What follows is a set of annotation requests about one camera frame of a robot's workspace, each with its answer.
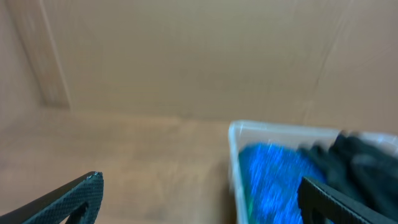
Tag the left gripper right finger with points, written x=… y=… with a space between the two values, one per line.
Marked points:
x=320 y=203

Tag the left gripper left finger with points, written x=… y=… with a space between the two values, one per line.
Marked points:
x=76 y=202

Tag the black cloth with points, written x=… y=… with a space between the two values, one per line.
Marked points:
x=365 y=174
x=323 y=165

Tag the blue green sequin cloth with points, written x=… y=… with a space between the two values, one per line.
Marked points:
x=271 y=175

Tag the clear plastic storage bin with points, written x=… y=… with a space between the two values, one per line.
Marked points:
x=242 y=133

